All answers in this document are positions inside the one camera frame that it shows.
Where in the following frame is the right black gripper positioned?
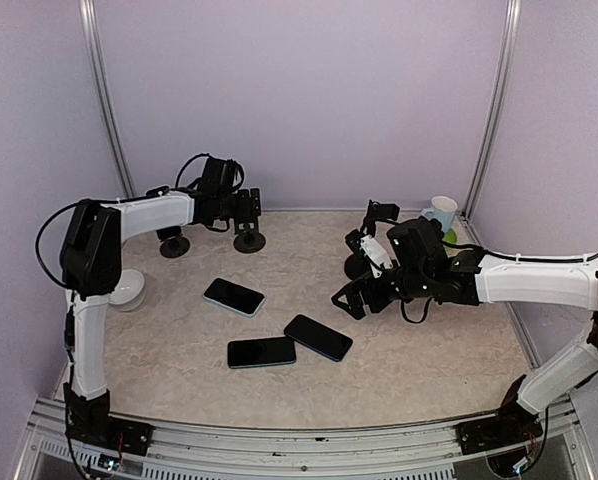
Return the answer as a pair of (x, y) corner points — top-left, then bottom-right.
(332, 262), (432, 319)

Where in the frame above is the folding phone stand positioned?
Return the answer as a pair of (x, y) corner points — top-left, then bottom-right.
(233, 223), (266, 254)
(156, 226), (190, 259)

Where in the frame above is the phone with dark-blue case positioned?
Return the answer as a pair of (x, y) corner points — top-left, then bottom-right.
(284, 314), (353, 362)

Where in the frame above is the phone with light-blue case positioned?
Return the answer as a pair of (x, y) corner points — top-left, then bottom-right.
(203, 278), (265, 317)

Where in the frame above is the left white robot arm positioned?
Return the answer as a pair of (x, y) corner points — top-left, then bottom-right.
(53, 153), (265, 445)

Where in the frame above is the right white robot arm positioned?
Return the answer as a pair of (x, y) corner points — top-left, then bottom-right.
(331, 217), (598, 444)

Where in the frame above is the black clamp phone stand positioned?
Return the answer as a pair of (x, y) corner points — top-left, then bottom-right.
(343, 199), (401, 281)

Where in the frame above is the phone with teal case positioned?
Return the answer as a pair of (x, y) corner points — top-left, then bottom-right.
(227, 336), (296, 369)

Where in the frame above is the green saucer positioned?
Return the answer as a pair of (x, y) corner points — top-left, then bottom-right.
(441, 228), (458, 251)

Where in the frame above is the white blue mug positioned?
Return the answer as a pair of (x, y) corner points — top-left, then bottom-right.
(420, 195), (458, 233)

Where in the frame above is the white bowl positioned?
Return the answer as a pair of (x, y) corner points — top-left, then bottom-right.
(110, 269), (146, 312)

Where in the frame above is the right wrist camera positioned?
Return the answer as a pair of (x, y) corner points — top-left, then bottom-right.
(344, 230), (393, 280)

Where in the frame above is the right aluminium frame post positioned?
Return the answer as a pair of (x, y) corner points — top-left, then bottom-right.
(462, 0), (522, 222)

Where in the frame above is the aluminium frame post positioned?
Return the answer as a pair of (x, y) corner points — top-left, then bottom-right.
(79, 0), (136, 197)
(462, 0), (522, 222)

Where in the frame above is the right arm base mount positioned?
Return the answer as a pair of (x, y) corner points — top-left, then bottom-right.
(456, 416), (544, 455)

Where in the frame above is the left aluminium frame post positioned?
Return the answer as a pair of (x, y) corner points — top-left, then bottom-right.
(79, 0), (136, 197)

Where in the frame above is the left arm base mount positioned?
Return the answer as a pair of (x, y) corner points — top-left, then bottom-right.
(66, 417), (154, 456)

